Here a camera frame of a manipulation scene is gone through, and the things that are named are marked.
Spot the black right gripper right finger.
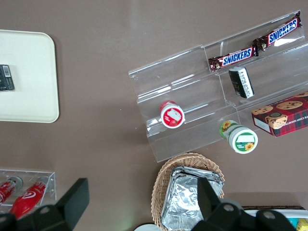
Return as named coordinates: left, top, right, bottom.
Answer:
left=197, top=178, right=225, bottom=221

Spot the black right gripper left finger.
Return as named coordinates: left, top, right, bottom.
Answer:
left=49, top=178, right=90, bottom=231

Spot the oval light wicker basket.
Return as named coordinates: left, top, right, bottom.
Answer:
left=151, top=152, right=225, bottom=230

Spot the cream plastic tray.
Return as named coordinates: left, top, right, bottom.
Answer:
left=0, top=29, right=60, bottom=124

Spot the foil wrapped food parcel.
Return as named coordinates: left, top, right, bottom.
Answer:
left=161, top=177, right=223, bottom=227
left=170, top=166, right=225, bottom=191

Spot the clear acrylic bottle holder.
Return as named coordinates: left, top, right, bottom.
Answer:
left=0, top=169, right=57, bottom=208

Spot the red soda bottle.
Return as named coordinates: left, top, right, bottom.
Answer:
left=0, top=176, right=24, bottom=205
left=9, top=176, right=51, bottom=220

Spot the dark rimmed white bin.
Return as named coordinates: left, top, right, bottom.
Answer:
left=240, top=205, right=308, bottom=231

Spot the white round object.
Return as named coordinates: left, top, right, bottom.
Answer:
left=134, top=223, right=157, bottom=231

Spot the green sunflower yoghurt cup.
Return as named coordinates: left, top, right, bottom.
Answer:
left=218, top=120, right=259, bottom=154

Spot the red lid yoghurt cup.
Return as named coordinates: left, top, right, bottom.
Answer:
left=160, top=100, right=186, bottom=129

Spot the yellow snack packet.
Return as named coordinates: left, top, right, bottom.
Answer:
left=296, top=218, right=308, bottom=231

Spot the red tartan cookie box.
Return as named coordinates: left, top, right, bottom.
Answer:
left=251, top=91, right=308, bottom=138

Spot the black and white chocolate packet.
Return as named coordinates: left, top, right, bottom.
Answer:
left=228, top=67, right=255, bottom=99

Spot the clear acrylic tiered display shelf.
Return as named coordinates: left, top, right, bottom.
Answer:
left=128, top=9, right=308, bottom=163

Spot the black barcode snack packet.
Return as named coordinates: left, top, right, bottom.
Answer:
left=0, top=64, right=15, bottom=92

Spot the Snickers chocolate bar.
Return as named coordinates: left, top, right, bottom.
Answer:
left=208, top=46, right=256, bottom=73
left=252, top=13, right=302, bottom=57

